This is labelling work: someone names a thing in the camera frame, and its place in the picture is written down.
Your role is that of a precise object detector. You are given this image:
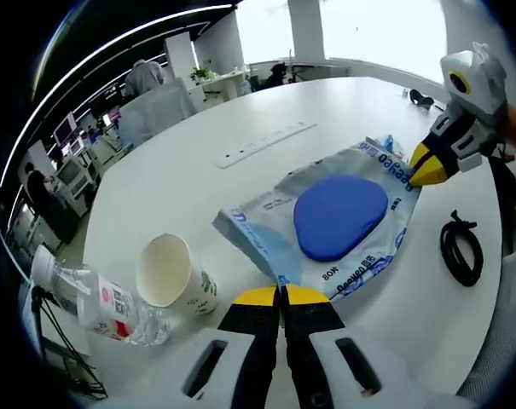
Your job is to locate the green potted plant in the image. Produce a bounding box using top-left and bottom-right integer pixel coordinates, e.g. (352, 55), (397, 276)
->
(190, 66), (218, 85)

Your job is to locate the white mesh chair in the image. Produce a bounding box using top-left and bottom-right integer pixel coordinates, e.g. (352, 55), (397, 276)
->
(119, 78), (199, 148)

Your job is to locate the white paper cup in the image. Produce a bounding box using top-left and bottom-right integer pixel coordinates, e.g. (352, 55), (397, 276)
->
(136, 233), (220, 316)

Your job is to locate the white office chair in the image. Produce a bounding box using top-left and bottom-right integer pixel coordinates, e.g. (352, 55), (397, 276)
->
(56, 158), (91, 202)

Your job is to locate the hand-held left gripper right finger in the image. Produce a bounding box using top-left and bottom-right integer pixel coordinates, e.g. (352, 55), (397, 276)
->
(281, 284), (466, 409)

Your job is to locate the blue tissue pack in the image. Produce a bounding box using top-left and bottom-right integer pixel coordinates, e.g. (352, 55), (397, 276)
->
(363, 134), (407, 155)

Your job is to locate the black office chair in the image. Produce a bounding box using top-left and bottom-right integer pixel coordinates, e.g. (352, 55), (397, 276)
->
(268, 61), (295, 86)

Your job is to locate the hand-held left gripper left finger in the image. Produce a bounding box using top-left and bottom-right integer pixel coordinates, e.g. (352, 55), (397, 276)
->
(103, 285), (282, 409)

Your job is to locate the black tripod stand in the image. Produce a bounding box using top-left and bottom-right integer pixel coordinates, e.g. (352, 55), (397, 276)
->
(29, 285), (107, 400)

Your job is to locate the blue pad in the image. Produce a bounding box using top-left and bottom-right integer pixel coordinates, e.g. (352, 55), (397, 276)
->
(212, 135), (423, 302)

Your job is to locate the clear plastic water bottle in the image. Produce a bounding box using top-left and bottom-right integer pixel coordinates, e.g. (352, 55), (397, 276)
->
(30, 245), (171, 347)

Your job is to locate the small black object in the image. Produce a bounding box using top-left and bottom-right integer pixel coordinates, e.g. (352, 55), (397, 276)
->
(409, 88), (436, 108)

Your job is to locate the black cable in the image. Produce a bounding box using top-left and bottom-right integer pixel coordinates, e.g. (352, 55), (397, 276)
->
(439, 209), (484, 287)

